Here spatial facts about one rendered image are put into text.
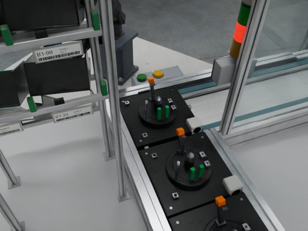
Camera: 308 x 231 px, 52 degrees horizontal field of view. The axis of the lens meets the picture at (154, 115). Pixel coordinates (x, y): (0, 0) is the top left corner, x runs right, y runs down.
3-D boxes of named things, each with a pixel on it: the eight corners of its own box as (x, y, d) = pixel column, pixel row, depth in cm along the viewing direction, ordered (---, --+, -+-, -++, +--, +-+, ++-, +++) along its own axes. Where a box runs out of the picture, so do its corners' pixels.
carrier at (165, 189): (138, 154, 102) (138, 129, 93) (204, 135, 108) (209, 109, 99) (167, 220, 87) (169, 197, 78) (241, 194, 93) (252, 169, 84)
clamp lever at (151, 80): (149, 97, 114) (146, 78, 111) (154, 96, 115) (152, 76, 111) (152, 101, 111) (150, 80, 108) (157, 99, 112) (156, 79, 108)
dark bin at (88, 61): (46, 69, 94) (42, 44, 91) (90, 64, 96) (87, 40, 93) (30, 96, 68) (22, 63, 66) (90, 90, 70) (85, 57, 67)
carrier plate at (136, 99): (116, 103, 118) (116, 99, 117) (174, 89, 125) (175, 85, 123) (137, 151, 103) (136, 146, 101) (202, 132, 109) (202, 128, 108)
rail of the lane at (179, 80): (101, 112, 127) (99, 92, 120) (282, 68, 151) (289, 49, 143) (105, 121, 124) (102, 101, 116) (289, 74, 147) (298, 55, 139)
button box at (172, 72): (131, 86, 133) (130, 74, 129) (176, 75, 139) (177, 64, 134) (136, 96, 129) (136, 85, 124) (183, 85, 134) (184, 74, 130)
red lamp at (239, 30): (229, 35, 86) (233, 19, 83) (245, 32, 88) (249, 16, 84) (239, 45, 83) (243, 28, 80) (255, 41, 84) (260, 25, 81)
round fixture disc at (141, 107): (133, 105, 115) (133, 101, 114) (168, 96, 119) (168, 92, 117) (145, 132, 106) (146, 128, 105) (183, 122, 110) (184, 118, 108)
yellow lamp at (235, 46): (226, 50, 90) (229, 35, 86) (241, 47, 91) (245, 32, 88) (235, 60, 87) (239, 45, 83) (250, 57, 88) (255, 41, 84)
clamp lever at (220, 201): (215, 220, 82) (214, 197, 79) (222, 217, 83) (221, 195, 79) (222, 229, 79) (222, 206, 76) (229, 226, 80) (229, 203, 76)
